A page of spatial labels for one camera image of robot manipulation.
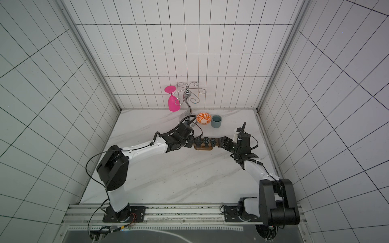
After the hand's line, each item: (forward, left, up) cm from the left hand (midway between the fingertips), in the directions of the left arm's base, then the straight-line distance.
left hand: (187, 140), depth 90 cm
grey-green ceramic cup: (+19, -20, -3) cm, 27 cm away
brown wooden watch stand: (-1, -10, -7) cm, 12 cm away
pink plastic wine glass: (+25, +10, +7) cm, 28 cm away
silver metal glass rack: (+24, +1, +18) cm, 30 cm away
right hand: (+2, -23, +1) cm, 23 cm away
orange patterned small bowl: (+23, -11, -6) cm, 27 cm away
